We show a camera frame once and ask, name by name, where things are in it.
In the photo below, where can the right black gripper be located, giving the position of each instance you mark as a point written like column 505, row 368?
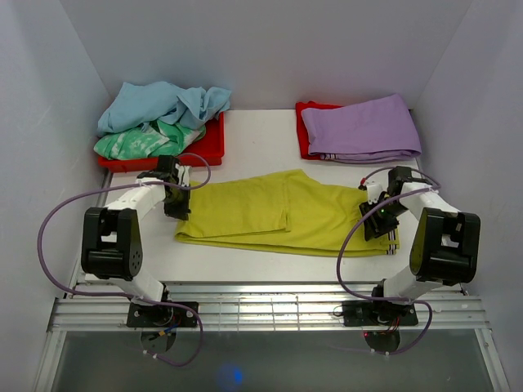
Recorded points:
column 374, row 228

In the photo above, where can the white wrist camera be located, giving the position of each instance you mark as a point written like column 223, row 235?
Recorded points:
column 183, row 175
column 372, row 189

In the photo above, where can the folded purple trousers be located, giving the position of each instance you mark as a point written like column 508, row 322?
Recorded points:
column 375, row 131

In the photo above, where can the yellow-green trousers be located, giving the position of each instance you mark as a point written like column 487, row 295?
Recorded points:
column 284, row 212

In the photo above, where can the red plastic tray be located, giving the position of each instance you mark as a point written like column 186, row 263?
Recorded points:
column 211, row 147

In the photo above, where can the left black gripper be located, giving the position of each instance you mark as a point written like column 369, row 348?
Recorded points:
column 181, row 211

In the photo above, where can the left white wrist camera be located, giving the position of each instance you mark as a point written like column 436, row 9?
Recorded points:
column 183, row 175

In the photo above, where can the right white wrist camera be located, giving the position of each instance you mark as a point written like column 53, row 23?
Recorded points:
column 372, row 189

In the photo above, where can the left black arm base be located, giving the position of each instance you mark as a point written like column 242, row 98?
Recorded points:
column 184, row 314

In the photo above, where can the green white patterned garment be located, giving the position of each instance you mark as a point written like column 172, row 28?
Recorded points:
column 148, row 141

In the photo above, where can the aluminium rail frame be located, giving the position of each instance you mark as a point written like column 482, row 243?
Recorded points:
column 271, row 337

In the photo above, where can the folded red garment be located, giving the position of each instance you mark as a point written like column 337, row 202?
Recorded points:
column 302, row 135

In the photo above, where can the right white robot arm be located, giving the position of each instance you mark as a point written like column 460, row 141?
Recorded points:
column 444, row 250

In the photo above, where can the light blue garment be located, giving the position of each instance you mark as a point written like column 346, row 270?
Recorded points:
column 136, row 105

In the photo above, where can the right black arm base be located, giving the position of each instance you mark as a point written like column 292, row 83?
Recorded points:
column 385, row 316

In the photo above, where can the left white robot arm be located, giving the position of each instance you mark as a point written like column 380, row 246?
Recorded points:
column 112, row 248

